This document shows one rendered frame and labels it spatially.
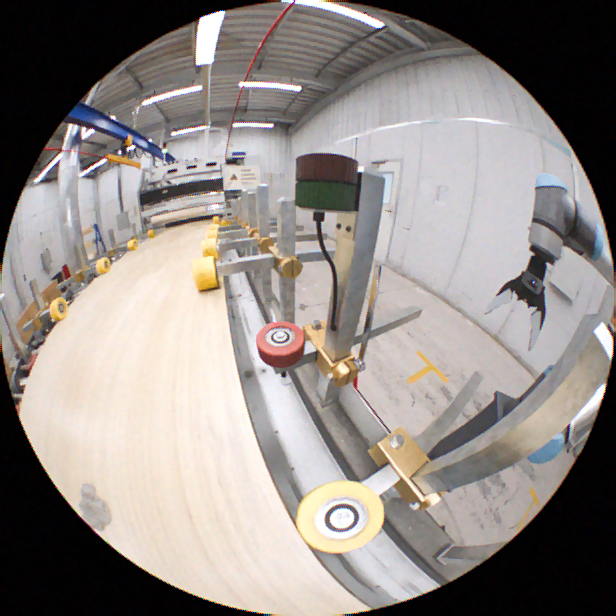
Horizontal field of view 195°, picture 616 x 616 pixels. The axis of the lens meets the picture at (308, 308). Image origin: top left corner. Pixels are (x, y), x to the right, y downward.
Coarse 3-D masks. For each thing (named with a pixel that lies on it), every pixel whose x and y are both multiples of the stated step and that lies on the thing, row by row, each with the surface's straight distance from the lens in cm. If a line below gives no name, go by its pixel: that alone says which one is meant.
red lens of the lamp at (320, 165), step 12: (300, 156) 18; (312, 156) 17; (324, 156) 17; (336, 156) 17; (300, 168) 18; (312, 168) 17; (324, 168) 16; (336, 168) 17; (348, 168) 17; (348, 180) 17
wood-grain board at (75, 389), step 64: (128, 256) 145; (192, 256) 85; (64, 320) 90; (128, 320) 51; (192, 320) 39; (64, 384) 52; (128, 384) 34; (192, 384) 27; (64, 448) 43; (128, 448) 29; (192, 448) 24; (256, 448) 21; (128, 512) 29; (192, 512) 23; (256, 512) 21; (192, 576) 27; (256, 576) 23; (320, 576) 23
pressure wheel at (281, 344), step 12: (276, 324) 31; (288, 324) 31; (264, 336) 29; (276, 336) 29; (288, 336) 29; (300, 336) 29; (264, 348) 27; (276, 348) 27; (288, 348) 27; (300, 348) 28; (264, 360) 29; (276, 360) 27; (288, 360) 28
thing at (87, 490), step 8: (80, 488) 35; (88, 488) 34; (88, 496) 35; (96, 496) 33; (80, 504) 34; (88, 504) 34; (96, 504) 32; (104, 504) 32; (88, 512) 35; (96, 512) 33; (104, 512) 32; (88, 520) 36; (96, 520) 34; (104, 520) 33; (96, 528) 35
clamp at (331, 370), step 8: (304, 328) 36; (312, 336) 34; (320, 336) 34; (320, 344) 33; (320, 352) 32; (320, 360) 33; (328, 360) 30; (344, 360) 31; (352, 360) 32; (320, 368) 34; (328, 368) 31; (336, 368) 30; (344, 368) 30; (352, 368) 30; (328, 376) 31; (336, 376) 30; (344, 376) 30; (352, 376) 32; (336, 384) 31; (344, 384) 33
